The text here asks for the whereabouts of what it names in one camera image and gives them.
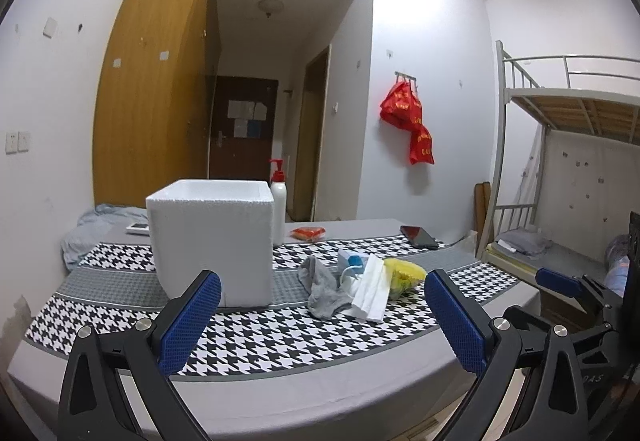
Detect grey sock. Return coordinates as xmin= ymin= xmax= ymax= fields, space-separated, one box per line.
xmin=297 ymin=256 xmax=352 ymax=320

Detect blue face mask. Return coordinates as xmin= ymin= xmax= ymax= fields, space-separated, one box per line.
xmin=337 ymin=249 xmax=369 ymax=297

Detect houndstooth table runner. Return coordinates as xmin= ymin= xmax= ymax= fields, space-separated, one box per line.
xmin=24 ymin=232 xmax=522 ymax=379

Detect black smartphone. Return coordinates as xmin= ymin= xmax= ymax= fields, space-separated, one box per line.
xmin=400 ymin=225 xmax=439 ymax=250

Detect metal bunk bed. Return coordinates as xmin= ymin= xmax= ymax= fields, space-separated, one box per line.
xmin=477 ymin=42 xmax=639 ymax=284

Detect white styrofoam box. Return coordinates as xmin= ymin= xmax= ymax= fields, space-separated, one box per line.
xmin=145 ymin=179 xmax=273 ymax=308

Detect white remote control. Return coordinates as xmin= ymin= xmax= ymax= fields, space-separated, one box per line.
xmin=126 ymin=222 xmax=150 ymax=236

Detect wooden folding boards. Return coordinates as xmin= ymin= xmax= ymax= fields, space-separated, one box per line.
xmin=474 ymin=181 xmax=494 ymax=250

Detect light blue crumpled cloth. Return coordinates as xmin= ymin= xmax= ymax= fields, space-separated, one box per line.
xmin=61 ymin=204 xmax=148 ymax=271

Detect red snack packet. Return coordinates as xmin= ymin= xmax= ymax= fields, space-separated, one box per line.
xmin=290 ymin=227 xmax=326 ymax=242

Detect white pump lotion bottle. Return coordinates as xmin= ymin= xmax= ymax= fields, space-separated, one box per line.
xmin=269 ymin=158 xmax=288 ymax=246

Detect wooden wardrobe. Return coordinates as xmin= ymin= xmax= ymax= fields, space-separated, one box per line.
xmin=92 ymin=0 xmax=221 ymax=207

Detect red hanging bags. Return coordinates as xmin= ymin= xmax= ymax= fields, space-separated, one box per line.
xmin=380 ymin=79 xmax=435 ymax=165

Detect dark brown entrance door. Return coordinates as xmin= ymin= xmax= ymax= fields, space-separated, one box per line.
xmin=209 ymin=76 xmax=279 ymax=181

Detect ceiling lamp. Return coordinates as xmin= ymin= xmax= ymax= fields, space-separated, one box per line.
xmin=257 ymin=0 xmax=284 ymax=19

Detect white wall socket pair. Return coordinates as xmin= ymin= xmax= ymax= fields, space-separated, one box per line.
xmin=6 ymin=131 xmax=32 ymax=155

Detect wall coat hook rack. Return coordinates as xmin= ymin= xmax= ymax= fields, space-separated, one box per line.
xmin=394 ymin=71 xmax=416 ymax=83

